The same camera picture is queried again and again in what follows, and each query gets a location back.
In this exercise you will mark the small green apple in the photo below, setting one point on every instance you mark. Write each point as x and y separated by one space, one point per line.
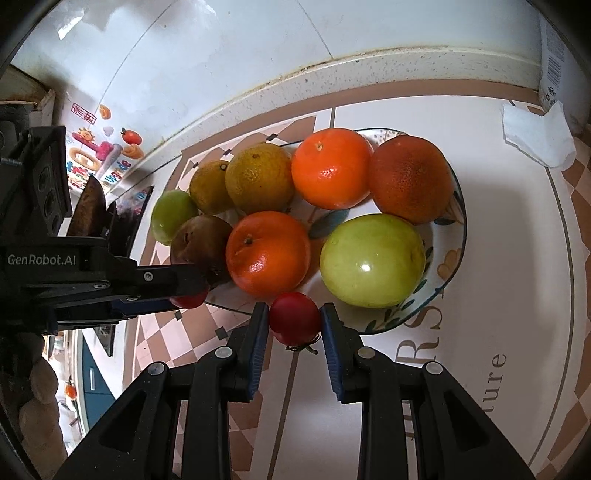
172 209

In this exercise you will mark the grey gas canister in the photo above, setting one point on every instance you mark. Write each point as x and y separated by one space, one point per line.
562 79

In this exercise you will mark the crumpled white tissue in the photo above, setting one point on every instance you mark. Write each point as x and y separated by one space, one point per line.
546 139

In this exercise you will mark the large green apple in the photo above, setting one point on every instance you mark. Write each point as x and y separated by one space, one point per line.
373 261

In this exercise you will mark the checkered counter mat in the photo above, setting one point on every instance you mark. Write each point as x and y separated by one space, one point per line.
513 325

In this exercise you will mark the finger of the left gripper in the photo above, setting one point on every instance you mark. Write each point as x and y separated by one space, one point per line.
131 307
172 280

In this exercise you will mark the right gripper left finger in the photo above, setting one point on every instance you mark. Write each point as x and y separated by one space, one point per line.
248 345

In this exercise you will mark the colourful wall sticker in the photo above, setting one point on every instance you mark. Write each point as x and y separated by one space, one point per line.
96 148

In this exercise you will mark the small yellow citrus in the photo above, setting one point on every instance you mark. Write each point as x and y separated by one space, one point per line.
207 188

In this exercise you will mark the bright orange mandarin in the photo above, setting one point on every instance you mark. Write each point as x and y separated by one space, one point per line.
330 169

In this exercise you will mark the dark orange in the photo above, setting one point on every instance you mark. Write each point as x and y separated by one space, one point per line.
409 177

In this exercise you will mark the black gas stove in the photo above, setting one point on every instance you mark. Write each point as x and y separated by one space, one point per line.
118 224

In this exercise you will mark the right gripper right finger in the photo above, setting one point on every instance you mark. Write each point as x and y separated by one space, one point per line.
341 344

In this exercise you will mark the red cherry tomato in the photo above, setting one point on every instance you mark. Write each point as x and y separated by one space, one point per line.
189 301
295 322

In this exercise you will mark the dark brown pear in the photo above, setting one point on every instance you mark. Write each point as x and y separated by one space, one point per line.
201 240

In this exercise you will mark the black wok pan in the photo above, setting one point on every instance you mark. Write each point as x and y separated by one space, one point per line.
88 217

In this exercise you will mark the large yellow citrus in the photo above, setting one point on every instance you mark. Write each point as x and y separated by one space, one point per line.
259 179

